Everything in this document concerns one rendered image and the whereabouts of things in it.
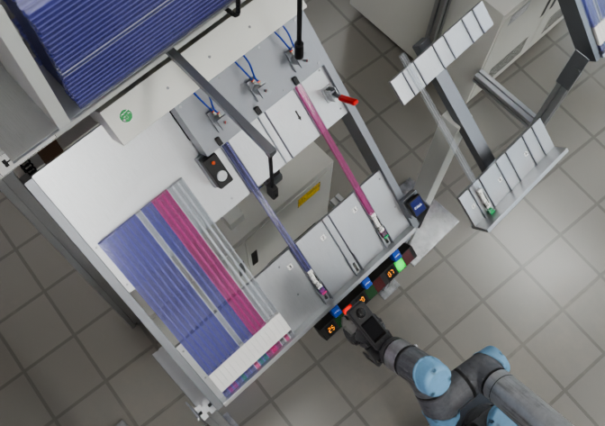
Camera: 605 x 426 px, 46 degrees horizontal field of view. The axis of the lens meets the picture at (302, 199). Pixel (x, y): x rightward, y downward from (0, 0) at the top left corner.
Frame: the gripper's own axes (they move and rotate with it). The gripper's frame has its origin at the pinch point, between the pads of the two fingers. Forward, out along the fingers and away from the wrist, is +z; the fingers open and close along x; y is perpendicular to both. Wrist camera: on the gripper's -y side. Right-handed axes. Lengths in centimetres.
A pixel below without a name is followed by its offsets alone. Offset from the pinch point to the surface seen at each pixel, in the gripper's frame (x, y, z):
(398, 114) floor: 87, 14, 89
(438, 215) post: 67, 42, 60
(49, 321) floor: -62, -4, 106
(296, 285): -4.6, -13.2, 4.8
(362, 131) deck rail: 30.5, -34.7, 3.6
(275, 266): -6.0, -21.4, 4.8
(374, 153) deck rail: 30.6, -27.7, 3.6
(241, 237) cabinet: -3.1, -18.4, 33.5
